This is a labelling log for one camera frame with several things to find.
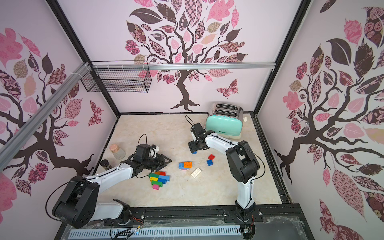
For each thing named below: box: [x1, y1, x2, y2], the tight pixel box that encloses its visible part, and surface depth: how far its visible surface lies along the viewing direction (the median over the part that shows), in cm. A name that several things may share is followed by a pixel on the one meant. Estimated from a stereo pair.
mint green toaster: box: [205, 102, 244, 139], surface depth 99 cm
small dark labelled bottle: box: [100, 159, 113, 171], surface depth 85 cm
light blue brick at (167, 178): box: [158, 175, 171, 182], surface depth 87 cm
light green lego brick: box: [151, 180, 164, 187], surface depth 85 cm
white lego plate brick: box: [191, 168, 202, 178], surface depth 89 cm
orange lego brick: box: [183, 161, 193, 169], surface depth 89 cm
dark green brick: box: [148, 172, 160, 180], surface depth 86 cm
